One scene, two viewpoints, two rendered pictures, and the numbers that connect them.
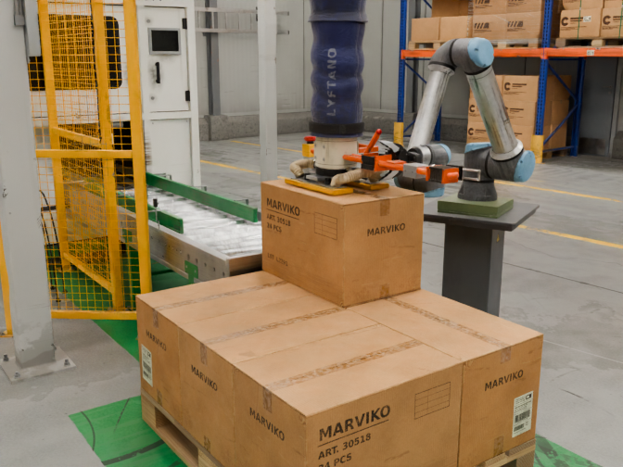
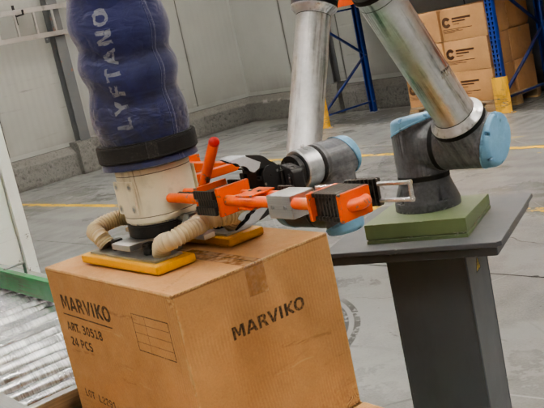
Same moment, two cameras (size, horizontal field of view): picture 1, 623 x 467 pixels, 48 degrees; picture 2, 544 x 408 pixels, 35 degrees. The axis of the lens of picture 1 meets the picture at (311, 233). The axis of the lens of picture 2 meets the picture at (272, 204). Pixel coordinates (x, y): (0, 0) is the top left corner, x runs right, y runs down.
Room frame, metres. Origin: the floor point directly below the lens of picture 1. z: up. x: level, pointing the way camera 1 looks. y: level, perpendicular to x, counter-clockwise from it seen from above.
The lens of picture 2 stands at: (0.96, -0.30, 1.38)
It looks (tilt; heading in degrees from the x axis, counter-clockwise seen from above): 11 degrees down; 358
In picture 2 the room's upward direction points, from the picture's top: 12 degrees counter-clockwise
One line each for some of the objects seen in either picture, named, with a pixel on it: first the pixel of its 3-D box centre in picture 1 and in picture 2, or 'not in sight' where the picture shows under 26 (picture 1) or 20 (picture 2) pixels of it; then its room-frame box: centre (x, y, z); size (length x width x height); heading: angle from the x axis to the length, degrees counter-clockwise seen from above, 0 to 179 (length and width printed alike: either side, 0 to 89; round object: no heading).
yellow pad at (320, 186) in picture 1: (317, 182); (133, 251); (2.84, -0.03, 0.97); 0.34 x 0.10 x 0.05; 36
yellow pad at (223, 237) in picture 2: (353, 177); (201, 226); (2.95, -0.18, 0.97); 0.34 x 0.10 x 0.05; 36
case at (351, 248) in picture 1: (338, 233); (196, 332); (2.88, -0.11, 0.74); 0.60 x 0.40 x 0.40; 35
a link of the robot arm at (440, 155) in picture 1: (433, 156); (330, 159); (2.87, -0.50, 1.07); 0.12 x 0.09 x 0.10; 126
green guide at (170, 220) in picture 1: (120, 202); not in sight; (4.26, 1.18, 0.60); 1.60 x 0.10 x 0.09; 35
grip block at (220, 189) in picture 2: (375, 161); (223, 197); (2.69, -0.25, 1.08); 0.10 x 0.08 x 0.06; 126
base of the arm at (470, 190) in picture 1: (477, 187); (426, 189); (3.38, -0.81, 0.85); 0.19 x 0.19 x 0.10
